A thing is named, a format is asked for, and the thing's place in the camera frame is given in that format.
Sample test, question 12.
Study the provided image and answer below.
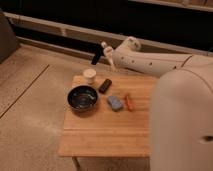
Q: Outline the dark ceramic bowl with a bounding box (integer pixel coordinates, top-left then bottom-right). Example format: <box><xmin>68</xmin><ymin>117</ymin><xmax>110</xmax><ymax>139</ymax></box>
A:
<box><xmin>67</xmin><ymin>85</ymin><xmax>98</xmax><ymax>112</ymax></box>

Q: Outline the blue sponge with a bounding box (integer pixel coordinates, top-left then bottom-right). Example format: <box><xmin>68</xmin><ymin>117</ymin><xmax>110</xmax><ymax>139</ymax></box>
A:
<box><xmin>107</xmin><ymin>96</ymin><xmax>123</xmax><ymax>111</ymax></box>

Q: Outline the wooden table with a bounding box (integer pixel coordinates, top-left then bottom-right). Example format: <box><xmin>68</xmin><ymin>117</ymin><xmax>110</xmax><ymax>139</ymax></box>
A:
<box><xmin>57</xmin><ymin>74</ymin><xmax>158</xmax><ymax>171</ymax></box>

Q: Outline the black post base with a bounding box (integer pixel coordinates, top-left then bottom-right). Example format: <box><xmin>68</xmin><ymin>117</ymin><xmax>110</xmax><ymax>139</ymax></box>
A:
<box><xmin>91</xmin><ymin>45</ymin><xmax>103</xmax><ymax>65</ymax></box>

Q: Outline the white cup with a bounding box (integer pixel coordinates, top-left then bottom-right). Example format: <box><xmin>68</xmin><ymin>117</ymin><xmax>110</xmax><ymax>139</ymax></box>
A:
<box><xmin>83</xmin><ymin>69</ymin><xmax>97</xmax><ymax>84</ymax></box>

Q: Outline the small white bottle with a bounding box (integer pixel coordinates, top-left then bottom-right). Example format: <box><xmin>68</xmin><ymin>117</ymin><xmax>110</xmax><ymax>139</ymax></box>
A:
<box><xmin>101</xmin><ymin>42</ymin><xmax>116</xmax><ymax>71</ymax></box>

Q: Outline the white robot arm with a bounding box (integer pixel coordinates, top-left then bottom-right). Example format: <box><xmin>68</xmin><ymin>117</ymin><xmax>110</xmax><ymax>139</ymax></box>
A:
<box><xmin>112</xmin><ymin>37</ymin><xmax>213</xmax><ymax>171</ymax></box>

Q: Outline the grey cabinet corner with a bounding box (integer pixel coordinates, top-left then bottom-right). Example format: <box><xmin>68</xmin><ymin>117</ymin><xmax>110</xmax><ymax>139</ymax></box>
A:
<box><xmin>0</xmin><ymin>9</ymin><xmax>20</xmax><ymax>63</ymax></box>

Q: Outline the orange handled tool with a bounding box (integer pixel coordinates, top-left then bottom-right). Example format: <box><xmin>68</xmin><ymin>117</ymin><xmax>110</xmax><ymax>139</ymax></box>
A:
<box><xmin>125</xmin><ymin>94</ymin><xmax>134</xmax><ymax>112</ymax></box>

